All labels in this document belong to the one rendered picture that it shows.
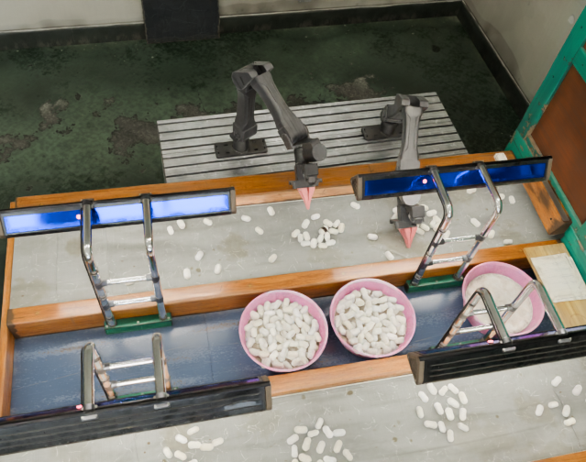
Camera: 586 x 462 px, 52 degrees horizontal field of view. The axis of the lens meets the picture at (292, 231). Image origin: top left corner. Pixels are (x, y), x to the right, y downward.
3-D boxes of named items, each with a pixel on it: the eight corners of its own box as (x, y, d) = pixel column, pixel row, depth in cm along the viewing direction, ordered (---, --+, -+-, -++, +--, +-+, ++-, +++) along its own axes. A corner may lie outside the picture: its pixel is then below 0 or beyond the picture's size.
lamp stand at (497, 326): (425, 351, 189) (473, 280, 152) (483, 342, 192) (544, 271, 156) (446, 411, 178) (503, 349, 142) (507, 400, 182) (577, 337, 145)
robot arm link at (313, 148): (334, 153, 192) (319, 119, 188) (314, 165, 188) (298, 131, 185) (314, 156, 202) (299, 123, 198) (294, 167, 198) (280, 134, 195)
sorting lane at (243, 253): (16, 233, 194) (14, 229, 193) (520, 180, 228) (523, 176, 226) (10, 315, 178) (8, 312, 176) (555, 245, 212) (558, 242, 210)
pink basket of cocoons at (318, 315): (232, 309, 191) (233, 295, 183) (314, 298, 196) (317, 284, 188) (245, 390, 176) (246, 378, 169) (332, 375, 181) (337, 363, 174)
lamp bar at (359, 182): (348, 181, 178) (353, 164, 172) (537, 161, 190) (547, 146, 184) (356, 202, 174) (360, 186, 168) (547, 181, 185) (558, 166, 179)
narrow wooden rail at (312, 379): (10, 431, 166) (-2, 418, 157) (588, 336, 199) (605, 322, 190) (9, 450, 163) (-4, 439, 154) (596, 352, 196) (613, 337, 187)
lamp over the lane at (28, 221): (2, 215, 160) (-7, 199, 154) (233, 192, 172) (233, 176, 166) (0, 239, 156) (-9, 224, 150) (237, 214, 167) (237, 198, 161)
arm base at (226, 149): (269, 138, 225) (265, 125, 228) (215, 144, 220) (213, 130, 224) (268, 152, 231) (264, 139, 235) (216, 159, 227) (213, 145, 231)
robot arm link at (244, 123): (256, 137, 223) (262, 70, 196) (242, 145, 220) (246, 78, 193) (246, 127, 225) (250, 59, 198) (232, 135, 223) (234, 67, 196)
